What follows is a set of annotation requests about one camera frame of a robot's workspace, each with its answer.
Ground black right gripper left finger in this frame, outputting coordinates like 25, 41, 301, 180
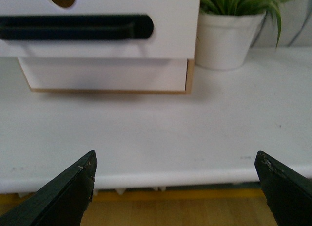
0, 150, 97, 226

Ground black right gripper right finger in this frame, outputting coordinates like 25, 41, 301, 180
254, 151, 312, 226

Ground white drawer with black handle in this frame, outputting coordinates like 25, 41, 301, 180
0, 0, 199, 59

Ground white bottom drawer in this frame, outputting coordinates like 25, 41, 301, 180
18, 57, 188, 92

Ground white plant pot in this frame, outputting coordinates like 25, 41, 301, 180
195, 13, 265, 70

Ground white curtain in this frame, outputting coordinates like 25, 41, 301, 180
251, 0, 312, 48

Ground green spiky plant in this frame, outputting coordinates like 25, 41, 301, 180
199, 0, 293, 46

